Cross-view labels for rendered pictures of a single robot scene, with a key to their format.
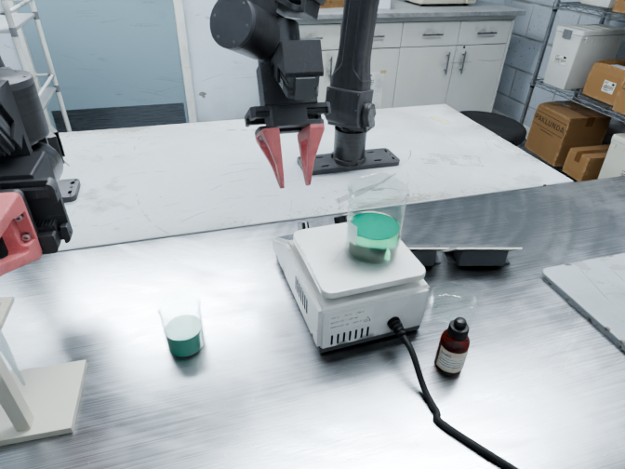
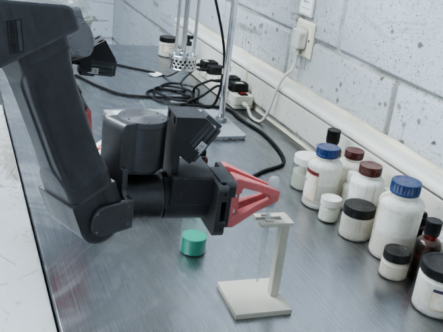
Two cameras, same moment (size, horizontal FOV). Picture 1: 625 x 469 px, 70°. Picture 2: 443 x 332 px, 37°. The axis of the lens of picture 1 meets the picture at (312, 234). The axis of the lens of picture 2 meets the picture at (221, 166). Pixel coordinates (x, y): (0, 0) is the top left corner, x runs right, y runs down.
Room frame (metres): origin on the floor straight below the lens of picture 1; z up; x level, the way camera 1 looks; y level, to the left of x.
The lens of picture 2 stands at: (0.41, 1.02, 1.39)
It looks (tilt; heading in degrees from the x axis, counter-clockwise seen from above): 22 degrees down; 264
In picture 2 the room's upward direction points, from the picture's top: 7 degrees clockwise
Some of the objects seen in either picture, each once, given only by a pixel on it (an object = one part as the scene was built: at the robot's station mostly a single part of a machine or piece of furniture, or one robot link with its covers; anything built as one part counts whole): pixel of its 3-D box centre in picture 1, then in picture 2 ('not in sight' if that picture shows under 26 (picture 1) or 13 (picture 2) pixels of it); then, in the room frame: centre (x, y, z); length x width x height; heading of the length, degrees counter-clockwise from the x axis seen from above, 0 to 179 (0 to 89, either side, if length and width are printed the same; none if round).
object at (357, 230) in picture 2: not in sight; (356, 219); (0.06, 0.04, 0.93); 0.05 x 0.05 x 0.06
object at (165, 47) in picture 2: not in sight; (167, 46); (0.40, -1.20, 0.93); 0.06 x 0.06 x 0.06
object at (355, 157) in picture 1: (349, 144); not in sight; (0.83, -0.07, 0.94); 0.20 x 0.07 x 0.08; 108
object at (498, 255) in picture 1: (478, 247); not in sight; (0.52, -0.24, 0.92); 0.09 x 0.06 x 0.04; 93
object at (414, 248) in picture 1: (408, 247); not in sight; (0.51, -0.14, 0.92); 0.09 x 0.06 x 0.04; 93
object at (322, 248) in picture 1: (356, 253); not in sight; (0.41, -0.05, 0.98); 0.12 x 0.12 x 0.01; 19
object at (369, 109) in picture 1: (352, 113); not in sight; (0.82, -0.07, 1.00); 0.09 x 0.06 x 0.06; 61
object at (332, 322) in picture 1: (344, 270); not in sight; (0.43, -0.04, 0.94); 0.22 x 0.13 x 0.08; 20
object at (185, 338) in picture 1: (182, 325); (194, 233); (0.34, 0.14, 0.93); 0.04 x 0.04 x 0.06
